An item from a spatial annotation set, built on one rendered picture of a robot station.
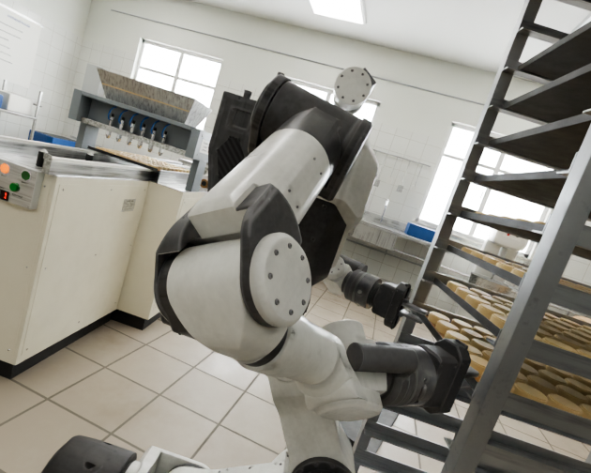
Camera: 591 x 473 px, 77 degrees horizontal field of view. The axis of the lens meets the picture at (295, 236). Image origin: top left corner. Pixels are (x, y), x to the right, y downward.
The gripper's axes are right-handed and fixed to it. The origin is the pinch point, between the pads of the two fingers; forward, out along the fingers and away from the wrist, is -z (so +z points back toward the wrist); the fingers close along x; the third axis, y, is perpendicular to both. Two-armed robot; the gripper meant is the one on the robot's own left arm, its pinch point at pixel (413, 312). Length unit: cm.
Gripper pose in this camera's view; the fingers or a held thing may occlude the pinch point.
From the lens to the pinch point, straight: 100.3
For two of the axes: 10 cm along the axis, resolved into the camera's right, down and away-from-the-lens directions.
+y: 5.4, 0.4, 8.4
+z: -7.9, -3.4, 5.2
